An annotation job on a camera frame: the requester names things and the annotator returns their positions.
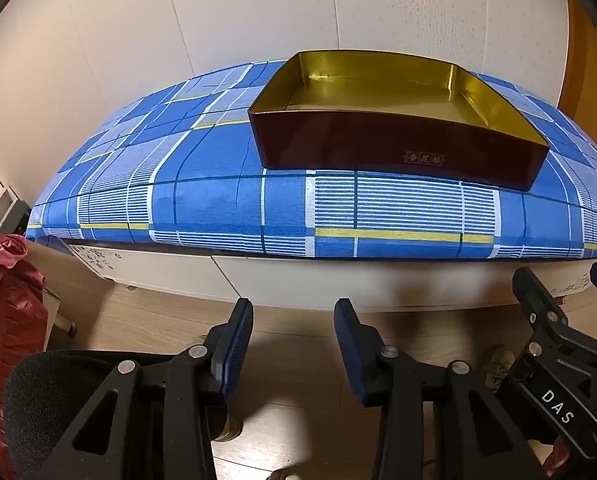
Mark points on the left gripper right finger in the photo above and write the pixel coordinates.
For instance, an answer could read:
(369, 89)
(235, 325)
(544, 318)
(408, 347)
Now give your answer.
(360, 347)

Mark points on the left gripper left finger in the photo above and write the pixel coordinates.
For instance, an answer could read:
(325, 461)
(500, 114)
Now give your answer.
(228, 344)

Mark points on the white sneaker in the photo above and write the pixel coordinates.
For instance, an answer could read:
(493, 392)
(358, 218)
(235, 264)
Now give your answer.
(496, 366)

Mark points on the white bed drawer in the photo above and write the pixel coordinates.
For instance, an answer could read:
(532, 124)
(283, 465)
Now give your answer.
(305, 284)

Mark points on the blue plaid bed sheet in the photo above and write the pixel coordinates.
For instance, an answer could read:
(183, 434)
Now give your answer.
(180, 167)

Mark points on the red satin pillow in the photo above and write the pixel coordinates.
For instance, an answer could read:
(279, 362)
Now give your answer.
(23, 320)

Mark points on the gold lined dark box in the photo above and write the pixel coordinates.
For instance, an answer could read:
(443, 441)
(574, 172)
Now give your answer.
(393, 112)

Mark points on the wooden door frame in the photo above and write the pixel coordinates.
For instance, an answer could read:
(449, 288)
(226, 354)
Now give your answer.
(578, 97)

